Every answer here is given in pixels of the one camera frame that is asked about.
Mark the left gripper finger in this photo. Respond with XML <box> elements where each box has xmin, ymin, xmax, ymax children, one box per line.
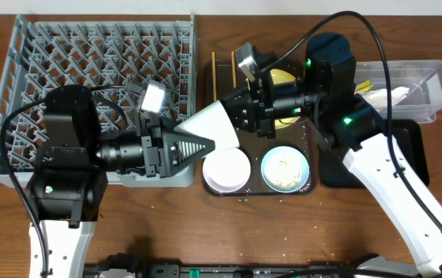
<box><xmin>161</xmin><ymin>131</ymin><xmax>216</xmax><ymax>178</ymax></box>
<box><xmin>159</xmin><ymin>117</ymin><xmax>181</xmax><ymax>134</ymax></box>

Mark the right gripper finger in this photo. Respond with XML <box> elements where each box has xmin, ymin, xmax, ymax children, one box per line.
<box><xmin>220</xmin><ymin>86</ymin><xmax>256</xmax><ymax>131</ymax></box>
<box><xmin>254</xmin><ymin>52</ymin><xmax>277</xmax><ymax>77</ymax></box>

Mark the white paper cup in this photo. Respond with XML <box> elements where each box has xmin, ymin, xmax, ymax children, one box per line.
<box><xmin>174</xmin><ymin>100</ymin><xmax>240</xmax><ymax>153</ymax></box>

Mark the light blue bowl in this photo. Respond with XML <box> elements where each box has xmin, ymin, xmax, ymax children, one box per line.
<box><xmin>260</xmin><ymin>146</ymin><xmax>311</xmax><ymax>193</ymax></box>

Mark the green orange snack wrapper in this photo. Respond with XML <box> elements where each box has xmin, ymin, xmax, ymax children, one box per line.
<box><xmin>355</xmin><ymin>80</ymin><xmax>373</xmax><ymax>94</ymax></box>

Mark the white napkin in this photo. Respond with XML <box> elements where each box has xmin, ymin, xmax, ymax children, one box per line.
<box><xmin>362</xmin><ymin>86</ymin><xmax>410</xmax><ymax>110</ymax></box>

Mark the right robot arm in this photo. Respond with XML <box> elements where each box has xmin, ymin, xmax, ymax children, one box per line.
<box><xmin>222</xmin><ymin>32</ymin><xmax>442</xmax><ymax>277</ymax></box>

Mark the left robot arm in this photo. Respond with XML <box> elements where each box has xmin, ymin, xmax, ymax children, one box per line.
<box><xmin>26</xmin><ymin>85</ymin><xmax>216</xmax><ymax>277</ymax></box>

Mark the grey plastic dishwasher rack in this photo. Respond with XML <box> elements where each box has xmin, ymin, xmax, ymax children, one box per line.
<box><xmin>0</xmin><ymin>15</ymin><xmax>197</xmax><ymax>186</ymax></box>

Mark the clear plastic waste bin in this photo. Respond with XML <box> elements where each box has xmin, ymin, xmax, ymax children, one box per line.
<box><xmin>355</xmin><ymin>59</ymin><xmax>442</xmax><ymax>124</ymax></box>

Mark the yellow plate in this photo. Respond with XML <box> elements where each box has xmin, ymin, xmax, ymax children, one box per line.
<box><xmin>270</xmin><ymin>69</ymin><xmax>304</xmax><ymax>129</ymax></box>

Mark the dark brown serving tray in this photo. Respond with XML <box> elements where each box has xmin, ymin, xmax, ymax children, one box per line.
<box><xmin>202</xmin><ymin>58</ymin><xmax>318</xmax><ymax>198</ymax></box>

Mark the black rectangular tray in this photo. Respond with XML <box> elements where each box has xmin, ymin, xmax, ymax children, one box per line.
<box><xmin>318</xmin><ymin>120</ymin><xmax>430</xmax><ymax>189</ymax></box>

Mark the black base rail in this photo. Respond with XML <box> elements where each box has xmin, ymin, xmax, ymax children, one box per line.
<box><xmin>83</xmin><ymin>254</ymin><xmax>361</xmax><ymax>278</ymax></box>

